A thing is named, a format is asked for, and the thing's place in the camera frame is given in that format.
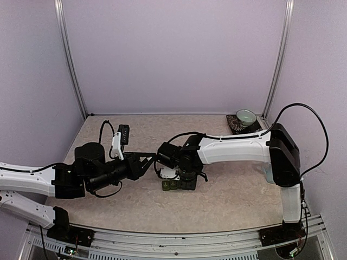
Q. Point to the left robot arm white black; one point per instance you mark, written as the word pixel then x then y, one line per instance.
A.
pixel 92 170

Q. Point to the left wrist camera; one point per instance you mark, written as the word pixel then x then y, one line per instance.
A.
pixel 124 131

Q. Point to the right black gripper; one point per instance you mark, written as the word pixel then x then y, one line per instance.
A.
pixel 190 186

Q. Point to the right aluminium frame post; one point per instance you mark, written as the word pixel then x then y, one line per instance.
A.
pixel 289 9

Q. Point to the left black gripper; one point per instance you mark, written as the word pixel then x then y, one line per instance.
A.
pixel 135 170

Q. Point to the light blue mug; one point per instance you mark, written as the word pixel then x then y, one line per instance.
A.
pixel 268 174

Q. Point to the green pill organizer box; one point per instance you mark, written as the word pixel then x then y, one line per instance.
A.
pixel 168 185

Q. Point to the black patterned tray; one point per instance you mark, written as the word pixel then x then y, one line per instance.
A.
pixel 236 126

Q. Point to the aluminium frame post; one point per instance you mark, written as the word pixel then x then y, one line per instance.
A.
pixel 60 15
pixel 289 9

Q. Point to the front aluminium rail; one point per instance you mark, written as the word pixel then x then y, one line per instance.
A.
pixel 241 244

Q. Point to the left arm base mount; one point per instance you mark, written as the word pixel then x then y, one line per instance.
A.
pixel 72 234

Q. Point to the left aluminium frame post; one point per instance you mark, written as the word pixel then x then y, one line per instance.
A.
pixel 60 15

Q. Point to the pale green bowl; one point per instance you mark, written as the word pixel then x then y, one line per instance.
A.
pixel 246 117

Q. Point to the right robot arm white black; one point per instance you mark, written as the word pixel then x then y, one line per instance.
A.
pixel 273 146

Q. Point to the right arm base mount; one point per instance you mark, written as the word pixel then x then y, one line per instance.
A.
pixel 280 234

